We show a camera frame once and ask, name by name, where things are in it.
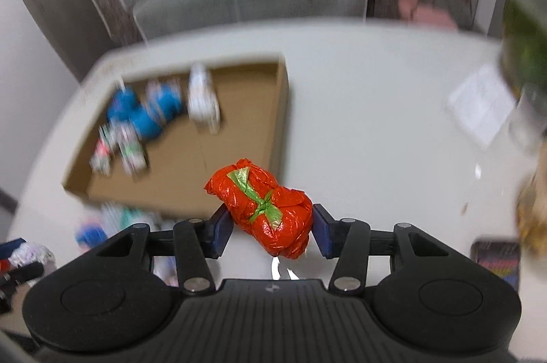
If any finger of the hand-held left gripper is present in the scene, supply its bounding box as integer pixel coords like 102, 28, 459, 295
0, 262, 45, 295
0, 238, 27, 258

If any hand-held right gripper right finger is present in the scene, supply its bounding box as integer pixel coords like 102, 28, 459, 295
312, 204, 454, 295

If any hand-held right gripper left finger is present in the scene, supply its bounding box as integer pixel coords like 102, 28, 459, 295
92, 204, 234, 296

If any red plastic bag bundle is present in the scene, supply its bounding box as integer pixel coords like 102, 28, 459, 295
204, 158, 314, 260

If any pink fluffy ball blue hat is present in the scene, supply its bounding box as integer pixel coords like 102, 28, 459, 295
75, 217, 108, 251

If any shallow cardboard box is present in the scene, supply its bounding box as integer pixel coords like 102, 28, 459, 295
62, 55, 291, 220

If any bubble wrap bundle teal tie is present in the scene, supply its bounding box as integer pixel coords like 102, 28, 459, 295
100, 202, 164, 232

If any white printed bundle green tie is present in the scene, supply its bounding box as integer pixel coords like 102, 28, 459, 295
117, 122, 149, 176

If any blue knit bundle beige tie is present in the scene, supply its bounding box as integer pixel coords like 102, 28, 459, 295
132, 82, 185, 140

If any white printed bundle pink tie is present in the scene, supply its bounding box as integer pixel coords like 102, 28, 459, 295
91, 122, 117, 176

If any white roll beige tie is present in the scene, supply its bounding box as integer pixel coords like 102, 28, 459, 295
187, 63, 222, 133

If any blue knit bundle pink tie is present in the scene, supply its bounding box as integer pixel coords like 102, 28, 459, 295
108, 86, 143, 121

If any black smartphone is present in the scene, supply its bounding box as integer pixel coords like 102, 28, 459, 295
470, 237, 523, 292

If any white paper sheet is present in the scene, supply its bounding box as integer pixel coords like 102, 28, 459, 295
446, 64, 518, 150

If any yellow beaded object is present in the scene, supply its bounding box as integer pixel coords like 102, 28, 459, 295
515, 170, 547, 258

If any clear glass container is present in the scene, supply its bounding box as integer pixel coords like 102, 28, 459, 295
508, 85, 544, 155

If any glass fish tank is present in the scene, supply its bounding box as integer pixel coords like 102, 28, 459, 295
500, 0, 547, 90

